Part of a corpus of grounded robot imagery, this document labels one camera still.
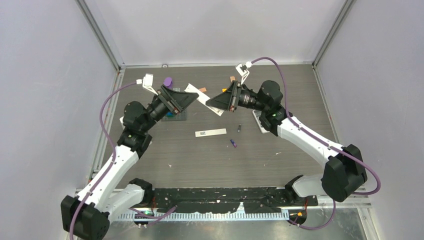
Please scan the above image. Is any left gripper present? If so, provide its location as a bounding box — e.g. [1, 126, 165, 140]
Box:
[141, 85, 198, 133]

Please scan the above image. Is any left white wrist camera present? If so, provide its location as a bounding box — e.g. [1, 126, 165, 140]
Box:
[136, 73, 158, 95]

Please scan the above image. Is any purple cap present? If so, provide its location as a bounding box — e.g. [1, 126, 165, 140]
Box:
[163, 77, 173, 88]

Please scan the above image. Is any white metronome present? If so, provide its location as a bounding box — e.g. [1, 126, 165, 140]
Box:
[119, 116, 124, 127]

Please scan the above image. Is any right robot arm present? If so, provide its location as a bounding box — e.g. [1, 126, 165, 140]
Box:
[205, 80, 368, 205]

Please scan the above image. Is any large white remote control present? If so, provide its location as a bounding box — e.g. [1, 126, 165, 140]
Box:
[252, 109, 269, 134]

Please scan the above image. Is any grey lego baseplate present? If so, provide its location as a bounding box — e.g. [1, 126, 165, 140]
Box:
[161, 111, 188, 122]

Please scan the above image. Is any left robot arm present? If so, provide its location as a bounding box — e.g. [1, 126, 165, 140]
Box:
[60, 85, 199, 240]

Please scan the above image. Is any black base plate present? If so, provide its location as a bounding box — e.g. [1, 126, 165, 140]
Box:
[136, 186, 318, 214]

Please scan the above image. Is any slim white remote control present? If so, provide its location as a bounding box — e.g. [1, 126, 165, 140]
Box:
[184, 83, 224, 116]

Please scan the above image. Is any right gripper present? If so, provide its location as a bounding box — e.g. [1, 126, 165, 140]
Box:
[206, 81, 268, 113]

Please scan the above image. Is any slim remote back cover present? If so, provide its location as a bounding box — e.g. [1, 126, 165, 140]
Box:
[194, 128, 227, 138]

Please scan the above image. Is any purple battery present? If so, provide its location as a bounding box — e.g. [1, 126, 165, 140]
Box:
[230, 139, 237, 148]

